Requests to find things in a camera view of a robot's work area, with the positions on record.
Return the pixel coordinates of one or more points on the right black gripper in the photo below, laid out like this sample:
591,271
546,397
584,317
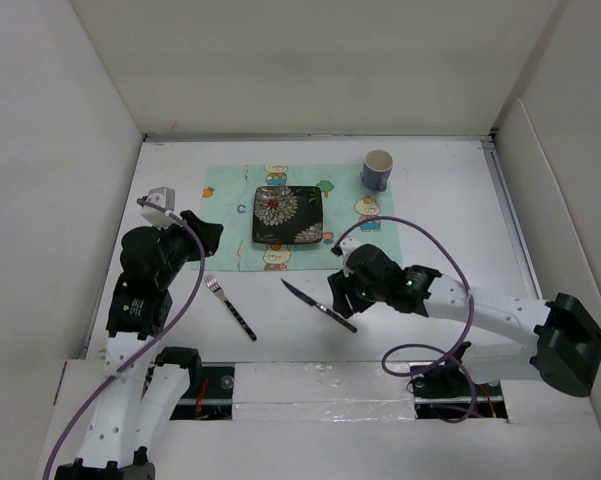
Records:
340,285

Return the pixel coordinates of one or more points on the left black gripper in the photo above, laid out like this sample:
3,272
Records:
208,232

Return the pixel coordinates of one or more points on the steel knife patterned handle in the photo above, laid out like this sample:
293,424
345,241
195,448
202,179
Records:
319,306

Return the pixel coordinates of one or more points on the steel fork black handle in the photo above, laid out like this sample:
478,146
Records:
216,289

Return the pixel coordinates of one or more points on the black floral square plate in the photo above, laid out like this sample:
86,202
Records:
287,215

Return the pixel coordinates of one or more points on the purple mug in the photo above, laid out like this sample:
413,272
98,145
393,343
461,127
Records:
377,168

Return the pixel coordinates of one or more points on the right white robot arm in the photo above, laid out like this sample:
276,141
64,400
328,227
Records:
556,342

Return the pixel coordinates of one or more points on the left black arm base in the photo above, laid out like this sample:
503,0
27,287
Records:
212,399

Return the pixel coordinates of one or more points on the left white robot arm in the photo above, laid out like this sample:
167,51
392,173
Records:
143,382

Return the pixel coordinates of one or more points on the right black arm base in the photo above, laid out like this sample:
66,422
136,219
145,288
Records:
445,394

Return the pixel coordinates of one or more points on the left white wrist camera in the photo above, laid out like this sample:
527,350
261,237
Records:
156,205

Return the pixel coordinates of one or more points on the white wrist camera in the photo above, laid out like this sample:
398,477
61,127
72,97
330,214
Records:
156,205
345,247

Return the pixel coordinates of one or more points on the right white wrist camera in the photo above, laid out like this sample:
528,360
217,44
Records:
345,247

